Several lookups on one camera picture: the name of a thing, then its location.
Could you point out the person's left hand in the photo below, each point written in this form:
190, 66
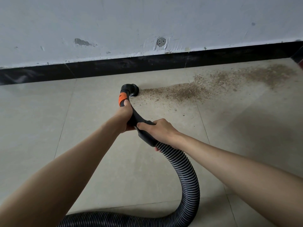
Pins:
123, 119

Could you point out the person's right hand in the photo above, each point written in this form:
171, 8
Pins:
161, 132

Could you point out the person's right forearm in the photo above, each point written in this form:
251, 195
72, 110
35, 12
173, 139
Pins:
246, 177

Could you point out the dark red wooden panel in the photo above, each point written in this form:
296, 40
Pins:
298, 56

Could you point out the brown sawdust dirt patch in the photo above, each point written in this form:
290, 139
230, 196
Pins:
213, 82

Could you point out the tiled floor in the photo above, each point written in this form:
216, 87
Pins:
38, 134

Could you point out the person's left forearm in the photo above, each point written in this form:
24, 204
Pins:
52, 182

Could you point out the round grey wall outlet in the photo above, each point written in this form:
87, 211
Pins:
161, 42

